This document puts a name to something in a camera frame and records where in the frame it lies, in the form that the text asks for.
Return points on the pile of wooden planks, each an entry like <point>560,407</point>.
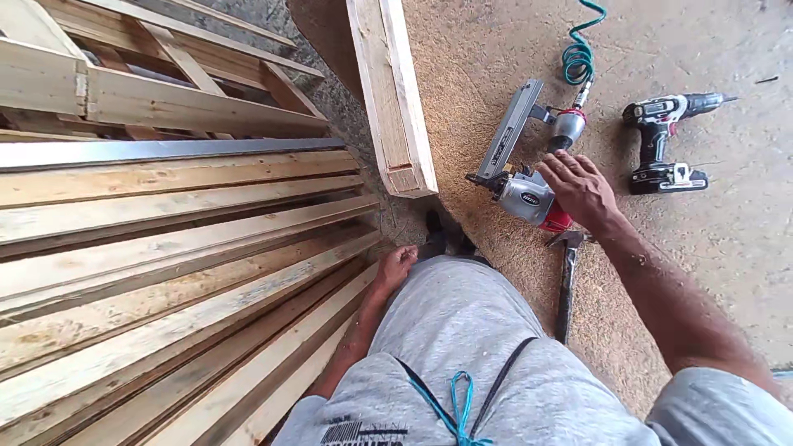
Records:
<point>186,248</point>

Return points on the small dark nail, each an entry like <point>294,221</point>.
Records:
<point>767,80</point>

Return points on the person's right forearm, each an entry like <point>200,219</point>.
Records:
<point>672,291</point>

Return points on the person's left hand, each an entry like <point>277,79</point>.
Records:
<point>393,267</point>

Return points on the person's right middle finger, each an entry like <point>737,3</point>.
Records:
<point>564,163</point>

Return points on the person's right hand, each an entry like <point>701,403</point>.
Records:
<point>587,192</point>

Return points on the person's left forearm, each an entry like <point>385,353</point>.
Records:
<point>357,334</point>

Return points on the wooden slatted frame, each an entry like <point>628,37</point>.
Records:
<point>186,102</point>

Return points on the person's right ring finger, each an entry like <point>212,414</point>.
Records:
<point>576,165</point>

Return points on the long wooden beam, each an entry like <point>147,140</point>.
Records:
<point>396,93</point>

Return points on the layer of sawdust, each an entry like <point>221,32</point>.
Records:
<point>461,117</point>

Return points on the person's left fingers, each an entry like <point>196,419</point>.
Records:
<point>409,253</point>

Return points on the person's body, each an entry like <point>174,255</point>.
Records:
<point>483,384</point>

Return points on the person's legs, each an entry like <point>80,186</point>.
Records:
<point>441,240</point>

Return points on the grey metal strip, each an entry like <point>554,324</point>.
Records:
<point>173,149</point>

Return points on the silver and red nail gun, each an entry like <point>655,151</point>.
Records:
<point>526,195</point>

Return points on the person's right index finger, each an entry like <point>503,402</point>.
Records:
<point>547,171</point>

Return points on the person's right little finger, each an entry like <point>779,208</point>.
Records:
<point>587,165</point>

